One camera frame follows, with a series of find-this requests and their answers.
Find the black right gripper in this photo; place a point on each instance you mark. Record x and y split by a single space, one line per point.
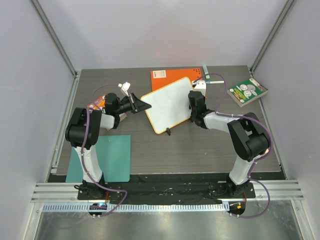
191 100

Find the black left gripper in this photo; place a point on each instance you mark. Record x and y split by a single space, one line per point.
137 105

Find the yellow-framed whiteboard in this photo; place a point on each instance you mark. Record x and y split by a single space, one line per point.
169 105

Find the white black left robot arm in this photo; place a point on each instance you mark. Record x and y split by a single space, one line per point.
82 132

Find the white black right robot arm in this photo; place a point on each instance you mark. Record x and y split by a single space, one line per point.
250 138

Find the black whiteboard stand foot left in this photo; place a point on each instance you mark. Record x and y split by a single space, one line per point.
168 131

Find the white blue-capped marker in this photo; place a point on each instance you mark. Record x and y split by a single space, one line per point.
215 82

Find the orange clipboard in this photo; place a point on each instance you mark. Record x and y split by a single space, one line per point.
162 78

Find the green highlighter marker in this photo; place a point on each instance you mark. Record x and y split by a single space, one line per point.
205 70

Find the orange cover booklet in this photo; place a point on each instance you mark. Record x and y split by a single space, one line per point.
98 102

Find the green cover book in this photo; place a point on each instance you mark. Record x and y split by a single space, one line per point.
247 91

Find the teal cutting mat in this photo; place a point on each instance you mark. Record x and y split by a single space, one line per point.
114 158

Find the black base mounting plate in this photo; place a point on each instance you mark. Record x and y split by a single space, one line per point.
168 189

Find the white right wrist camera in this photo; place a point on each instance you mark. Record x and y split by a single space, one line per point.
200 86

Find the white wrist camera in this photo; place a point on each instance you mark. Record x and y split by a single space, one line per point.
124 87
200 86

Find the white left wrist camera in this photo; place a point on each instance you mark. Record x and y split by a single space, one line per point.
124 87

